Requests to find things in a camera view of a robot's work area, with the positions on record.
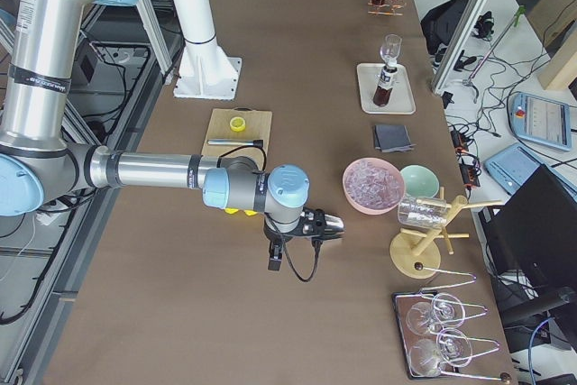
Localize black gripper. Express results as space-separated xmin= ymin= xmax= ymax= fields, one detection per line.
xmin=263 ymin=221 xmax=291 ymax=263

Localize tea bottle one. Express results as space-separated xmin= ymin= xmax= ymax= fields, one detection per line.
xmin=372 ymin=60 xmax=398 ymax=106

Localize pink bowl of ice cubes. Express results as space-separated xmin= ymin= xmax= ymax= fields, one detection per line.
xmin=342 ymin=158 xmax=406 ymax=215

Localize bamboo cutting board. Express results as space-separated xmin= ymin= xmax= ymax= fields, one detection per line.
xmin=201 ymin=108 xmax=272 ymax=156

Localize steel muddler rod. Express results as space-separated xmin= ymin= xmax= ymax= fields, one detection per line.
xmin=206 ymin=139 xmax=264 ymax=148

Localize lemon half slice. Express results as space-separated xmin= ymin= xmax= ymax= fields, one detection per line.
xmin=229 ymin=116 xmax=247 ymax=133

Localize clear glass mug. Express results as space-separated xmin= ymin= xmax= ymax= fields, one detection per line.
xmin=397 ymin=196 xmax=451 ymax=228

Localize wooden cup tree stand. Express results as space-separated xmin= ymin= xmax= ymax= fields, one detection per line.
xmin=389 ymin=196 xmax=503 ymax=279

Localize grey folded cloth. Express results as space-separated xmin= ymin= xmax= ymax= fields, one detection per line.
xmin=373 ymin=124 xmax=414 ymax=153

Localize green empty bowl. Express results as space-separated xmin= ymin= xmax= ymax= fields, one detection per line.
xmin=400 ymin=165 xmax=440 ymax=197

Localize upside-down wine glass far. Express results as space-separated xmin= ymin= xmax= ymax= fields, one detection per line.
xmin=406 ymin=293 xmax=465 ymax=335

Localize upside-down wine glass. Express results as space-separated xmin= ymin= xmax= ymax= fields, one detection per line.
xmin=408 ymin=329 xmax=472 ymax=378
xmin=406 ymin=293 xmax=465 ymax=335

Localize white rabbit tray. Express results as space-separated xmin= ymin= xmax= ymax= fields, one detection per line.
xmin=356 ymin=63 xmax=416 ymax=115

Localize black tray with glasses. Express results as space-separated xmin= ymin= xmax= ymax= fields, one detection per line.
xmin=391 ymin=291 xmax=446 ymax=380

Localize upside-down wine glass near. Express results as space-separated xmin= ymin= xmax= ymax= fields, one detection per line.
xmin=408 ymin=329 xmax=472 ymax=378

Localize clear wine glass on tray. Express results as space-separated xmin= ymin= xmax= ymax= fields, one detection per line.
xmin=380 ymin=34 xmax=402 ymax=64

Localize black monitor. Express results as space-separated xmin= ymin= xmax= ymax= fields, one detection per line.
xmin=487 ymin=166 xmax=576 ymax=289

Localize black backpack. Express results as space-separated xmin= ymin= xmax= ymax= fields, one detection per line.
xmin=420 ymin=0 xmax=469 ymax=55

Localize blue teach pendant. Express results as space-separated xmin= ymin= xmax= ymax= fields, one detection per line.
xmin=509 ymin=93 xmax=572 ymax=151

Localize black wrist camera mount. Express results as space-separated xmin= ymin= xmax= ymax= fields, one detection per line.
xmin=288 ymin=207 xmax=344 ymax=243

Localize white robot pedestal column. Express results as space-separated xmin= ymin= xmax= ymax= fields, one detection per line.
xmin=173 ymin=0 xmax=242 ymax=101

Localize aluminium frame post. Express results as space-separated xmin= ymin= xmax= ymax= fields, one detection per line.
xmin=431 ymin=0 xmax=488 ymax=96

